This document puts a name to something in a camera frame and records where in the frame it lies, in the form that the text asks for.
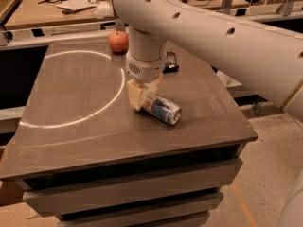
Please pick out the white paper stack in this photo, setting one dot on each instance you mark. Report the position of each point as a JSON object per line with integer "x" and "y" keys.
{"x": 75, "y": 4}

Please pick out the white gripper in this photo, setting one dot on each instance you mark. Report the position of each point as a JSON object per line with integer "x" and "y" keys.
{"x": 144, "y": 69}

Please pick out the red apple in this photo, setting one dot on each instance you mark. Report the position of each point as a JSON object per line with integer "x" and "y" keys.
{"x": 118, "y": 41}

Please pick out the grey drawer cabinet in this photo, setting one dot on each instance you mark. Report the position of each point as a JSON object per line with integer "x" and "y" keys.
{"x": 177, "y": 190}

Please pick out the red bull can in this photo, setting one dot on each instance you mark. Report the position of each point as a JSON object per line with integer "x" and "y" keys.
{"x": 162, "y": 108}

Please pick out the black snack bar wrapper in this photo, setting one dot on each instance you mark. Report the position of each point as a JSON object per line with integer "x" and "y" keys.
{"x": 171, "y": 63}

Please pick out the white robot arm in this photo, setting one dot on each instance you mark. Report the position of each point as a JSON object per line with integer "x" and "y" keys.
{"x": 265, "y": 59}

